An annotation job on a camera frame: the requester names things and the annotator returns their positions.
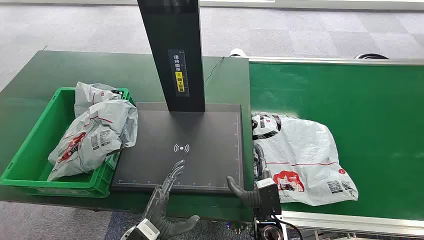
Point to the grey poly mailer package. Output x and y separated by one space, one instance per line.
304 155

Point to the black round object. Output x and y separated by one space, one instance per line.
371 56

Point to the metal connectors under table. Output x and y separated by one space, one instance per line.
238 228

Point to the black inbound scanning machine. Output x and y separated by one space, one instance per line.
198 132

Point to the small crumpled grey mailer package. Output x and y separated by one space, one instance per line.
87 96

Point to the large crumpled grey mailer package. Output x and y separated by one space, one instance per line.
96 136

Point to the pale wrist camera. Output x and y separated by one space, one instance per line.
144 230
269 198

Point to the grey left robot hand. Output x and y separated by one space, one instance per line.
158 205

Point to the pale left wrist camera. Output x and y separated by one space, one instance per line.
144 230

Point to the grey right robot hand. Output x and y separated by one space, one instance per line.
246 196

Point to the green conveyor belt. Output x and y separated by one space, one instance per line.
364 99

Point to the green plastic crate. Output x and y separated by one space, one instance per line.
30 155

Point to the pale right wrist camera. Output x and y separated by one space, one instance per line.
269 198

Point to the white roller end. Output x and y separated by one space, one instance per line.
238 53

